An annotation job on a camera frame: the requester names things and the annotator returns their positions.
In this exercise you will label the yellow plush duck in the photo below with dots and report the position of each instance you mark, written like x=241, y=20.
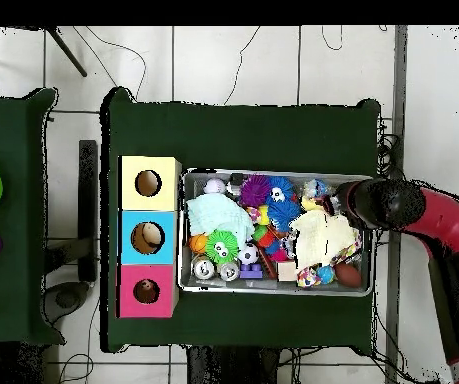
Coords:
x=311, y=204

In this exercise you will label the blue spiky ball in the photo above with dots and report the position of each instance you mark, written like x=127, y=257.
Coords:
x=283, y=214

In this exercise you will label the green spiky ball with eyes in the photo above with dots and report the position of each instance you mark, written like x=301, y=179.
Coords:
x=222, y=246

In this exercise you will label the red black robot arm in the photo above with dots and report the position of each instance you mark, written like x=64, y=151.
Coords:
x=445, y=224

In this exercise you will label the silver mesh bin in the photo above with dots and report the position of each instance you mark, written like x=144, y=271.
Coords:
x=253, y=290

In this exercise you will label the wooden box with three holes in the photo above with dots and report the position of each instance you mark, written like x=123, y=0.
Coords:
x=149, y=208

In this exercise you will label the cream yellow cloth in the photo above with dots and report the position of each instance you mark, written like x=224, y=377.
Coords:
x=325, y=236

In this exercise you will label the purple spiky ball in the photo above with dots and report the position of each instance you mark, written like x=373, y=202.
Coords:
x=255, y=191

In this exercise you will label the black white soccer ball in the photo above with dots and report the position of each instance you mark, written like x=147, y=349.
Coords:
x=249, y=254

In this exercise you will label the mint green cloth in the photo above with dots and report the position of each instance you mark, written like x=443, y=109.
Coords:
x=217, y=214

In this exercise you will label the dark green table cloth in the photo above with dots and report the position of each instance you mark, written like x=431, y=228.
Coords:
x=13, y=160
x=233, y=136

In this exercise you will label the white baseball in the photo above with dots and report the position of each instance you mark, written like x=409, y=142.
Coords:
x=215, y=186

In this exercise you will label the silver drink can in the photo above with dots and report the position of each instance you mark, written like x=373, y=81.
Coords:
x=229, y=271
x=203, y=268

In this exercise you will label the small orange basketball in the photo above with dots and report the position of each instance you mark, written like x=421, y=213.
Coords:
x=198, y=243

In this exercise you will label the black upright panel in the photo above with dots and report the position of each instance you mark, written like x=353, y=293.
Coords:
x=88, y=200

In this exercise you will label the grey stand base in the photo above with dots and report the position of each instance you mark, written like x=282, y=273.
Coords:
x=67, y=298

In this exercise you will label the black tripod leg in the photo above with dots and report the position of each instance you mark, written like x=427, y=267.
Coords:
x=67, y=51

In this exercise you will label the grey floor rail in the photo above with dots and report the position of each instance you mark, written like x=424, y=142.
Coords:
x=399, y=80

